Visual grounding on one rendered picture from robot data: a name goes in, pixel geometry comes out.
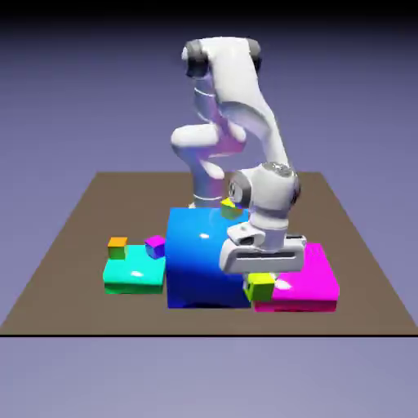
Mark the small purple cube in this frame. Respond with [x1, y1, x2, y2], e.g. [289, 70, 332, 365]
[144, 234, 167, 260]

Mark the small yellow cube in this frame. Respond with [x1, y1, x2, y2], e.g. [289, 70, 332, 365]
[220, 197, 244, 220]

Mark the small orange cube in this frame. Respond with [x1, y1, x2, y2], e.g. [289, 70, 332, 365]
[107, 236, 129, 261]

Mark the large blue box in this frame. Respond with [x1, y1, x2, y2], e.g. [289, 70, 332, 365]
[164, 207, 252, 309]

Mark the small lime green cube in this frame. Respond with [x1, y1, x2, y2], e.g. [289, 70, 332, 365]
[242, 272, 276, 302]

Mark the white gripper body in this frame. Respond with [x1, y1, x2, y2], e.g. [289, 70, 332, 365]
[218, 238, 308, 274]

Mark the large cyan box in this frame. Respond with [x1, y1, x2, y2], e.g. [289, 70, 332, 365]
[102, 243, 167, 296]

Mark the large magenta box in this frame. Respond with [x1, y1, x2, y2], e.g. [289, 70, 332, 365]
[253, 242, 340, 314]

